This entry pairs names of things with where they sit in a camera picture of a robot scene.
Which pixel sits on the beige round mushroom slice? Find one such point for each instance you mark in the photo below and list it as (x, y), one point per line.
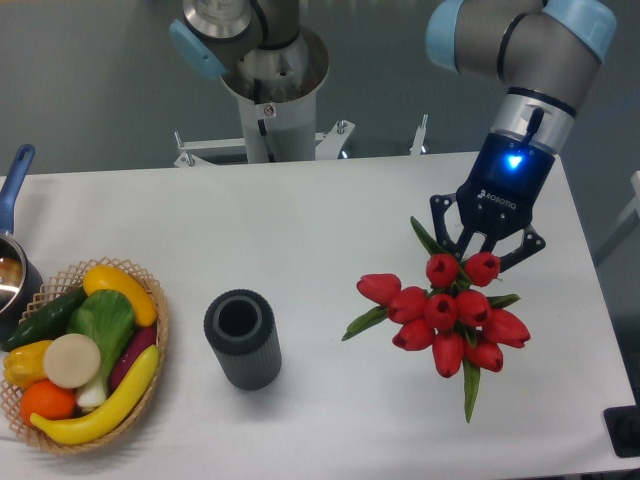
(71, 361)

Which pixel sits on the black device at edge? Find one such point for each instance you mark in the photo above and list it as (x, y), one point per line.
(623, 428)

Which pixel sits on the green bok choy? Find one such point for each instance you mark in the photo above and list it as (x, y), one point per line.
(107, 318)

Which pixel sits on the dark grey ribbed vase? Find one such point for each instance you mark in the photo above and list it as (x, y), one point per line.
(240, 327)

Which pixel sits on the yellow banana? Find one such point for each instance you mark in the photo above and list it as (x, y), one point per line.
(112, 412)

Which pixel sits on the orange fruit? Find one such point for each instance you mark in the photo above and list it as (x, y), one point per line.
(47, 400)

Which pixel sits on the yellow squash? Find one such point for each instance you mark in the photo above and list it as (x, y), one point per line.
(106, 277)

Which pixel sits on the white frame at right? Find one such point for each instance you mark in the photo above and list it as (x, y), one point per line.
(625, 223)

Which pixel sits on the purple sweet potato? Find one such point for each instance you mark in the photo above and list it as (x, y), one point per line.
(141, 340)

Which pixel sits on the blue handled saucepan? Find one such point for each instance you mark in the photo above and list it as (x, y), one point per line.
(20, 279)

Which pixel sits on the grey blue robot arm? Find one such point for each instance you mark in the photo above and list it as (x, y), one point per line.
(547, 53)

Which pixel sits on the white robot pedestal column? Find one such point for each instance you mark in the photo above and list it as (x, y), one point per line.
(276, 96)

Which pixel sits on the dark green cucumber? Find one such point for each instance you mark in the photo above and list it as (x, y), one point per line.
(48, 322)

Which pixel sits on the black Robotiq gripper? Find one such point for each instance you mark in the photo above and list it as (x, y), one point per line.
(496, 199)

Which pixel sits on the yellow bell pepper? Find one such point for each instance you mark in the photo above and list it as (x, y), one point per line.
(24, 366)

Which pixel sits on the woven wicker basket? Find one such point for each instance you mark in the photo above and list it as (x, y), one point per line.
(59, 284)

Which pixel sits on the white metal base frame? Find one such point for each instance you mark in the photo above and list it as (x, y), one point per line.
(340, 142)

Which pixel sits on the red tulip bouquet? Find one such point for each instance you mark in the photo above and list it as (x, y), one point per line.
(465, 329)

